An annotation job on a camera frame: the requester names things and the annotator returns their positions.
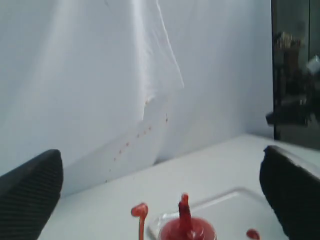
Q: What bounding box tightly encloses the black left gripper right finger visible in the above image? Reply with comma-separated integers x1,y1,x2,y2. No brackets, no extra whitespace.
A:
259,145,320,240

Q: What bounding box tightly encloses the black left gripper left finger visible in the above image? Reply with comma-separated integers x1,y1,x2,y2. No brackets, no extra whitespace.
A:
0,149,63,240

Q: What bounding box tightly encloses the red sauce squeeze bottle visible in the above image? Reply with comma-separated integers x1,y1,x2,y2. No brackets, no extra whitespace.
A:
130,192,217,240

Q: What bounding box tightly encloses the red sauce drop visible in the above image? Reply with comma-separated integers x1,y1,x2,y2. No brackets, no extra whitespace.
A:
246,228,261,240

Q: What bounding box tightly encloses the white rectangular plastic tray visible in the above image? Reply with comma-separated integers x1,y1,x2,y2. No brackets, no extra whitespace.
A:
148,186,288,240

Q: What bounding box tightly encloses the dark cabinet in background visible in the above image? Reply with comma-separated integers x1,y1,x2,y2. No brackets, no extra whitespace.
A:
266,0,320,150

